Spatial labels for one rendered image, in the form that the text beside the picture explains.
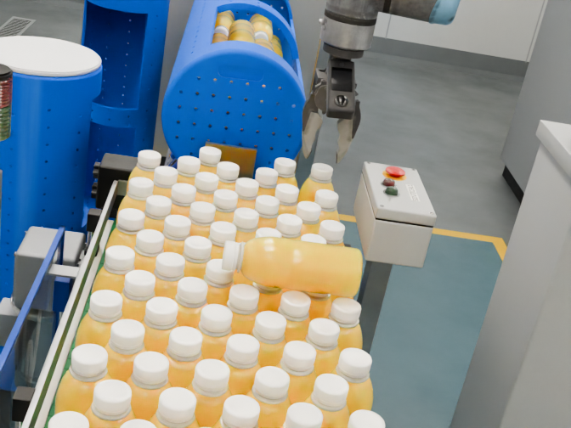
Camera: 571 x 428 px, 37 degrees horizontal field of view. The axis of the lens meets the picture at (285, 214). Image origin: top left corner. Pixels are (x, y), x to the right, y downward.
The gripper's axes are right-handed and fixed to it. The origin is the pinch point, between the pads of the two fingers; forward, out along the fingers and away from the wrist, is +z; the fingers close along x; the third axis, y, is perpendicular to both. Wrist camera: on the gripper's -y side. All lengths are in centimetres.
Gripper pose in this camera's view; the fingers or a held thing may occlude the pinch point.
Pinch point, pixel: (323, 155)
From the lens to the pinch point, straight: 156.3
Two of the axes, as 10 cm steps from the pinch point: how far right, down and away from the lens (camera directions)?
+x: -9.9, -1.4, -1.0
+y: -0.3, -4.4, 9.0
